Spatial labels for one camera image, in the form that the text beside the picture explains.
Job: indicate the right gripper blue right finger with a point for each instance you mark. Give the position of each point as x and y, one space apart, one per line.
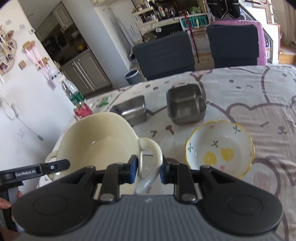
173 172

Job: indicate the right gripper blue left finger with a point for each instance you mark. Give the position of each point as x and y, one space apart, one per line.
115 175

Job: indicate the cream two-handled ceramic bowl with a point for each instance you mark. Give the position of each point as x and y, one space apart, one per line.
103 139

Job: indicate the floral yellow-rim ceramic bowl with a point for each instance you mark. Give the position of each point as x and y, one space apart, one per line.
222 145

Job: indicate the rectangular steel container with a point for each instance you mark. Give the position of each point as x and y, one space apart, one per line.
133 110

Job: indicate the square steel container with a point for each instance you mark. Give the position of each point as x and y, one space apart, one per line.
185 104

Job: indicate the person's left hand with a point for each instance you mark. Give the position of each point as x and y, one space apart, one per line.
4 204

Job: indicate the red soda can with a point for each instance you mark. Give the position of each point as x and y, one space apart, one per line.
82 110

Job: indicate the green snack packet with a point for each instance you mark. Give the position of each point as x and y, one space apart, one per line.
104 101

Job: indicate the clear green-label water bottle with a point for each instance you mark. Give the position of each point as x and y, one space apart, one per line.
71 91

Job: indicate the grey trash bin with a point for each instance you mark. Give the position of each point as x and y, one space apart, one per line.
134 77

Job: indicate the grey kitchen cabinet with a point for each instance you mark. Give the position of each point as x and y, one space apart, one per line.
86 73

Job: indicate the dark chair left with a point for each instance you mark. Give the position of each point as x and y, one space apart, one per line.
165 56

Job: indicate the dark chair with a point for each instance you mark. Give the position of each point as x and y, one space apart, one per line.
165 56
233 46

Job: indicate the bear-print tablecloth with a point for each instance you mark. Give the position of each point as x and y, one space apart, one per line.
257 99

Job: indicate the dark chair right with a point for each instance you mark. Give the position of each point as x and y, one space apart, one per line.
233 46

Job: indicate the purple cloth on chair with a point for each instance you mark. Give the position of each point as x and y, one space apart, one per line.
262 60

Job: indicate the teal poizon sign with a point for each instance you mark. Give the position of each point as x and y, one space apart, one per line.
195 22

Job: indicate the white shelf rack with bottles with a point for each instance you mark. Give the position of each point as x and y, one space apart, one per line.
145 11

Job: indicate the black vest with white trim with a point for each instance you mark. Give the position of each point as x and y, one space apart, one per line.
221 8

